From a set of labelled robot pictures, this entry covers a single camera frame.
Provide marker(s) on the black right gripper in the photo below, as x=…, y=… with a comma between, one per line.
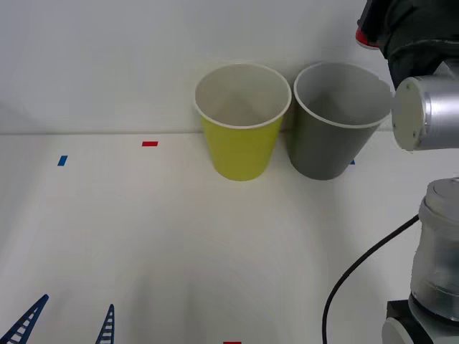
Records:
x=373, y=18

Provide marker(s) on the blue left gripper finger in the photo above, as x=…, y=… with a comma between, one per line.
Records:
x=26, y=320
x=107, y=328

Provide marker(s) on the red drink can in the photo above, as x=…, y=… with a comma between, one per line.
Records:
x=363, y=38

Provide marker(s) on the silver and black right arm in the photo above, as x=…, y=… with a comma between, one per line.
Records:
x=439, y=107

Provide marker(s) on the grey plastic bin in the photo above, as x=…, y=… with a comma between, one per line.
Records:
x=328, y=150

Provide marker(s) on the yellow-green plastic bin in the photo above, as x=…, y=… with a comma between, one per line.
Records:
x=241, y=150

